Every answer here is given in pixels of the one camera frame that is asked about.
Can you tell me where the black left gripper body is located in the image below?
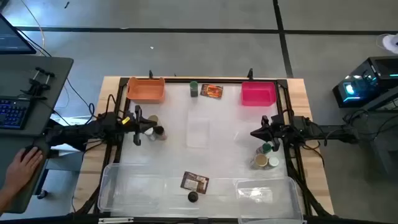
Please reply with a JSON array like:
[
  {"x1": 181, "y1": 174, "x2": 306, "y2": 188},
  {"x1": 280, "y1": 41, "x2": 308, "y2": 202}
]
[{"x1": 126, "y1": 105, "x2": 147, "y2": 146}]

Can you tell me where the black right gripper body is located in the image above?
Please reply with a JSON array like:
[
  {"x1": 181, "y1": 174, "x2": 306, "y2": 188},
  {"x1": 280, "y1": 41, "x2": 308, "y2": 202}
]
[{"x1": 262, "y1": 114, "x2": 285, "y2": 152}]

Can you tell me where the white-lid spice jar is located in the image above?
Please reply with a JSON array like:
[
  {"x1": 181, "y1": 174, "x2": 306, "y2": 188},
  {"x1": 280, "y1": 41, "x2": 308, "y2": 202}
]
[
  {"x1": 266, "y1": 156, "x2": 280, "y2": 170},
  {"x1": 144, "y1": 126, "x2": 157, "y2": 142}
]

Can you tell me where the green-lid spice jar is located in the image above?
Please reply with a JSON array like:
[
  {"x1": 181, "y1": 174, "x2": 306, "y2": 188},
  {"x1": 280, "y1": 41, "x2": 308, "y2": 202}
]
[
  {"x1": 189, "y1": 80, "x2": 199, "y2": 98},
  {"x1": 256, "y1": 142, "x2": 274, "y2": 156}
]

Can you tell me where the large clear plastic bin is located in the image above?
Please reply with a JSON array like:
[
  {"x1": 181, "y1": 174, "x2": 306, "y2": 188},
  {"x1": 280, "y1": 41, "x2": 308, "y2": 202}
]
[
  {"x1": 97, "y1": 162, "x2": 167, "y2": 214},
  {"x1": 233, "y1": 176, "x2": 304, "y2": 224}
]

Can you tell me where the orange spice packet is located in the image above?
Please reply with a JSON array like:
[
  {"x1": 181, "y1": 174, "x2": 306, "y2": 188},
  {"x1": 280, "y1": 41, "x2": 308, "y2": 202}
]
[{"x1": 200, "y1": 83, "x2": 224, "y2": 100}]

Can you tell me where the brown spice packet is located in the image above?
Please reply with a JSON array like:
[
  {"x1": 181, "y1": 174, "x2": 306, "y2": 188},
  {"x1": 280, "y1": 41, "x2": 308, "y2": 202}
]
[{"x1": 180, "y1": 170, "x2": 210, "y2": 195}]

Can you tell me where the person's forearm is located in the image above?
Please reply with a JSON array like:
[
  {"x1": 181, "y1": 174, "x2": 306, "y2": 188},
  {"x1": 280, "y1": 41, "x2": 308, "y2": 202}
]
[{"x1": 0, "y1": 185, "x2": 20, "y2": 214}]

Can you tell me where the orange plastic bin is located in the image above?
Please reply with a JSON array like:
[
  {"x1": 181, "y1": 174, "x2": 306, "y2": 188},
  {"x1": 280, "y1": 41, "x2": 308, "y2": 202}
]
[{"x1": 126, "y1": 77, "x2": 166, "y2": 105}]

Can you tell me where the pink plastic bin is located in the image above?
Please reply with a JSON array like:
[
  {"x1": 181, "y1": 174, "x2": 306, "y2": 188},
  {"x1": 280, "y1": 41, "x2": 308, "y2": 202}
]
[{"x1": 241, "y1": 81, "x2": 277, "y2": 107}]

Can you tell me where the white printed paper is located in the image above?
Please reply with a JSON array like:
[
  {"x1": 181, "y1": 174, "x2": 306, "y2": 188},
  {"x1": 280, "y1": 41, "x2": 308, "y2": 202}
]
[{"x1": 49, "y1": 114, "x2": 94, "y2": 156}]

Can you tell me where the dark grey desk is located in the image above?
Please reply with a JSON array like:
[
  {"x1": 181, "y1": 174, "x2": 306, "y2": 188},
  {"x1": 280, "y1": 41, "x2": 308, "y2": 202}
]
[{"x1": 0, "y1": 55, "x2": 75, "y2": 214}]

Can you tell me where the black lit computer tower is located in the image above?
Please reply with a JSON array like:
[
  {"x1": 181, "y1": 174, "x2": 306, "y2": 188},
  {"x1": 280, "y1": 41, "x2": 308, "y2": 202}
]
[{"x1": 331, "y1": 55, "x2": 398, "y2": 109}]

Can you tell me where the black desk clamp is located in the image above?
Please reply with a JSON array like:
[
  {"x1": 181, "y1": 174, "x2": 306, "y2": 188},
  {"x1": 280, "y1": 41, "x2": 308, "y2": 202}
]
[{"x1": 20, "y1": 66, "x2": 56, "y2": 101}]

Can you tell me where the dark grey equipment stand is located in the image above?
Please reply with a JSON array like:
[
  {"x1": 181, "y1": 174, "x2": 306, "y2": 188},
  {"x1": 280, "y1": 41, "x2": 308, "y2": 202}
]
[{"x1": 343, "y1": 88, "x2": 398, "y2": 178}]

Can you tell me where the person's hand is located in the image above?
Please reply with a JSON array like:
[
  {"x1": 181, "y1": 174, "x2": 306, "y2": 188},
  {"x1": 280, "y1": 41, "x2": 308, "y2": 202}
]
[{"x1": 3, "y1": 146, "x2": 44, "y2": 196}]

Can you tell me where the black backlit keyboard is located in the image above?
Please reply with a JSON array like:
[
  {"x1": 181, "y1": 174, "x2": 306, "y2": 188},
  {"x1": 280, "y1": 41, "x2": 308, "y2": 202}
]
[{"x1": 0, "y1": 96, "x2": 32, "y2": 130}]

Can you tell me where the white round object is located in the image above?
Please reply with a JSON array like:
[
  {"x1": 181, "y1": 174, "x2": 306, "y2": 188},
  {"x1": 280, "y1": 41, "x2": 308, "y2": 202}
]
[{"x1": 376, "y1": 32, "x2": 398, "y2": 55}]

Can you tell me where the black computer monitor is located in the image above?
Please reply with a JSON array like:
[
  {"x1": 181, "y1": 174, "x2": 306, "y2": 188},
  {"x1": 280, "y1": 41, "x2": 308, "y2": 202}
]
[{"x1": 0, "y1": 12, "x2": 37, "y2": 55}]

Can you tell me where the black metal table frame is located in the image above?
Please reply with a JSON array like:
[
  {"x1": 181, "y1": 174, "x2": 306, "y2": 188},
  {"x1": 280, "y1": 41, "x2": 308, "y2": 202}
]
[{"x1": 93, "y1": 77, "x2": 335, "y2": 218}]

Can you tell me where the silver metal bracket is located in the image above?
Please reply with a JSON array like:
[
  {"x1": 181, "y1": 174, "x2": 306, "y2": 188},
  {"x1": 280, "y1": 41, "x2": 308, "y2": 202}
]
[{"x1": 98, "y1": 217, "x2": 134, "y2": 224}]

